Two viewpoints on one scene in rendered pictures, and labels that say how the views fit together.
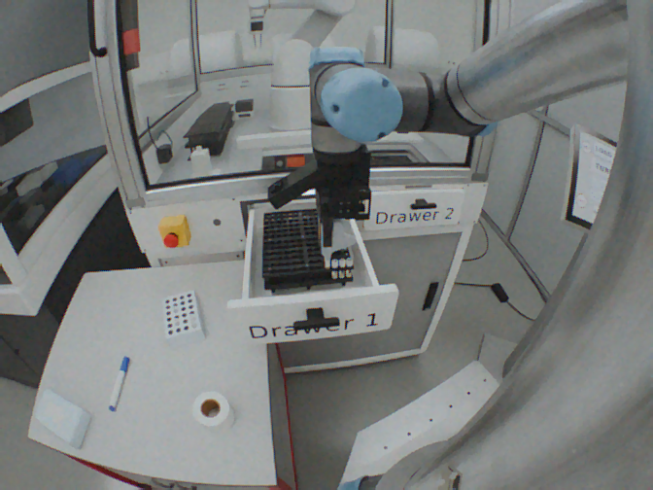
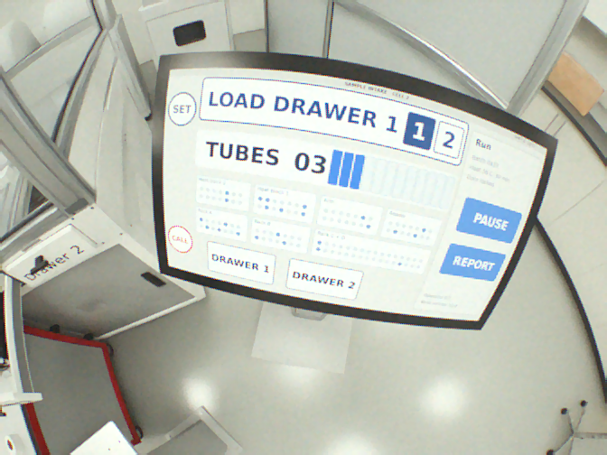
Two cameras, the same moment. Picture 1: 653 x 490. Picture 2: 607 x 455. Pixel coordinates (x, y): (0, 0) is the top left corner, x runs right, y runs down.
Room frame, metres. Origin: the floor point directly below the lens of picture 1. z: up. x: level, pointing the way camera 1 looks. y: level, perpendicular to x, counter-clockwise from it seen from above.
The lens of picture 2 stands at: (0.38, -0.80, 1.32)
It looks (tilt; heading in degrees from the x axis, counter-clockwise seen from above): 63 degrees down; 337
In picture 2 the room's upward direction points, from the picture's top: 5 degrees clockwise
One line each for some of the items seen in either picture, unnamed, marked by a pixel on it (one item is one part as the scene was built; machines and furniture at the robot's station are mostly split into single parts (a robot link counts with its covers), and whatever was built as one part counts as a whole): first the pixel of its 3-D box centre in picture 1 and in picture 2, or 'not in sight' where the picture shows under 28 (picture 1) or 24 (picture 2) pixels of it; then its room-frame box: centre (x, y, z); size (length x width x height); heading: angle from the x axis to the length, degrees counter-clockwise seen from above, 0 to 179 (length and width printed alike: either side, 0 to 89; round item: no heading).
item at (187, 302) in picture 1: (183, 318); not in sight; (0.40, 0.33, 0.78); 0.12 x 0.08 x 0.04; 25
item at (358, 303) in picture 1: (314, 317); (4, 401); (0.34, 0.02, 0.87); 0.29 x 0.02 x 0.11; 98
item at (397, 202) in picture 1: (416, 208); (47, 258); (0.70, -0.24, 0.87); 0.29 x 0.02 x 0.11; 98
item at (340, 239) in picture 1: (338, 241); not in sight; (0.43, -0.02, 0.97); 0.06 x 0.03 x 0.09; 98
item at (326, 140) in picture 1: (335, 134); not in sight; (0.45, -0.01, 1.16); 0.08 x 0.08 x 0.05
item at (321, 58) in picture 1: (336, 84); not in sight; (0.44, -0.01, 1.24); 0.09 x 0.08 x 0.11; 10
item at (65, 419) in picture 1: (60, 416); not in sight; (0.07, 0.57, 0.78); 0.15 x 0.10 x 0.04; 85
